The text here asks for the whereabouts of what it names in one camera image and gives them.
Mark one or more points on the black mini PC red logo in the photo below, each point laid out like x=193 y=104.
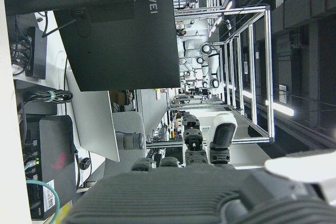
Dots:
x=56 y=142

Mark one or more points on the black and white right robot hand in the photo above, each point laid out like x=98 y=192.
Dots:
x=170 y=195

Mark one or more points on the white robot arms background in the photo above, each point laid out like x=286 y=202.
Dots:
x=212 y=61

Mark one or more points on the aluminium profile cage frame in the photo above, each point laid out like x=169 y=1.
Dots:
x=267 y=72

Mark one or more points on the black Huawei monitor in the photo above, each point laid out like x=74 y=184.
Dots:
x=118 y=51

